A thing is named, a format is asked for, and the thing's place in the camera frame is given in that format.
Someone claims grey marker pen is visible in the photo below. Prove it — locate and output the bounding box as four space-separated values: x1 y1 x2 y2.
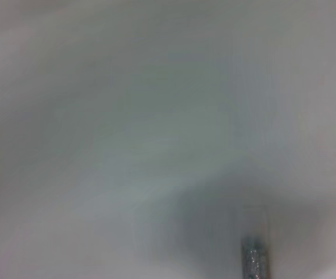
240 205 271 279

